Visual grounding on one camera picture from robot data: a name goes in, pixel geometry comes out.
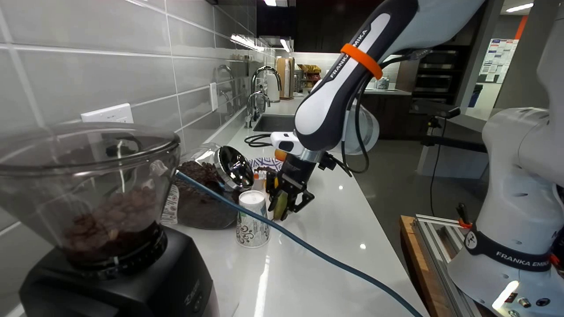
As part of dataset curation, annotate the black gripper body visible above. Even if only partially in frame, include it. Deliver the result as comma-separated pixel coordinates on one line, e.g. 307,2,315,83
275,150,315,213

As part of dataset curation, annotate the green pear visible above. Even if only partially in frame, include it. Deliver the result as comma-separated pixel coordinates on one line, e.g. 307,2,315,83
273,190,289,220

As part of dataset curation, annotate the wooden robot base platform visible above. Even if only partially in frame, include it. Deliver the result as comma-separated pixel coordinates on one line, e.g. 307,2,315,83
400,215,474,317

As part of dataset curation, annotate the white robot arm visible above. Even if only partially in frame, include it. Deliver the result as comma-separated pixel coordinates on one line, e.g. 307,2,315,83
294,0,564,317

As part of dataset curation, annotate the blue patterned plate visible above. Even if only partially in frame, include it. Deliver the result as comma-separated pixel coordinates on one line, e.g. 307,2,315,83
250,157,282,176

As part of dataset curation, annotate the near patterned paper cup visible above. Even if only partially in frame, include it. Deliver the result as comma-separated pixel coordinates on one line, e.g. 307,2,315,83
236,190,270,247

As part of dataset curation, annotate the black sink basin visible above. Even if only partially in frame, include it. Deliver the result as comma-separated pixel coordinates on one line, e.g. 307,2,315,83
254,115,294,132

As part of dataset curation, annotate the kitchen faucet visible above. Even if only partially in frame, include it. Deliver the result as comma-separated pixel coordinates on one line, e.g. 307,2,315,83
245,65,282,129

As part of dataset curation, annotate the black coffee grinder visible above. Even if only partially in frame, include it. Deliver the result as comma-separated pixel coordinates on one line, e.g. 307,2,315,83
0,122,219,317

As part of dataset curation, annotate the blue cable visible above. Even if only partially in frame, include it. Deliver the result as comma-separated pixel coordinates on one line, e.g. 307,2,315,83
171,169,425,317

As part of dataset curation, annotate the white wall outlet left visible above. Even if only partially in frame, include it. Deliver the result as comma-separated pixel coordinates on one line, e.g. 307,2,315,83
81,104,134,124

